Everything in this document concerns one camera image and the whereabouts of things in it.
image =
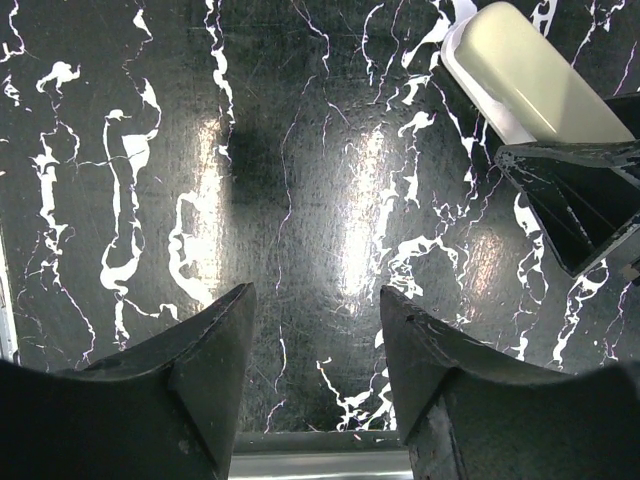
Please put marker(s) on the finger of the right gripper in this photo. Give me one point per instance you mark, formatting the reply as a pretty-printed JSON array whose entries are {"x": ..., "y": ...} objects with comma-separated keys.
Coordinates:
[{"x": 585, "y": 197}]

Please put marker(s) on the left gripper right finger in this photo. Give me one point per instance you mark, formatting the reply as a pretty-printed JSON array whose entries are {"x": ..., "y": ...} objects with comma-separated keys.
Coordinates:
[{"x": 467, "y": 411}]

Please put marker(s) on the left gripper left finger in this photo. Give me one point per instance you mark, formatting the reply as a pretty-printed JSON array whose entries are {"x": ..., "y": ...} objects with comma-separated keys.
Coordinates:
[{"x": 166, "y": 408}]

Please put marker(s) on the cream white stapler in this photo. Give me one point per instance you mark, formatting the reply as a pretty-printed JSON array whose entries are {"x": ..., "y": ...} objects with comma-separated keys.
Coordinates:
[{"x": 522, "y": 85}]

